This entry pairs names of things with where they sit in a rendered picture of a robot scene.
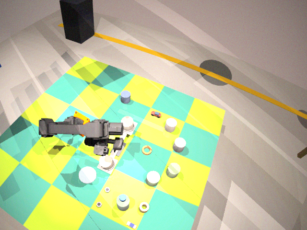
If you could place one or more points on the small red toy car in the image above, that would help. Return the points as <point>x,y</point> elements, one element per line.
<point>153,113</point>

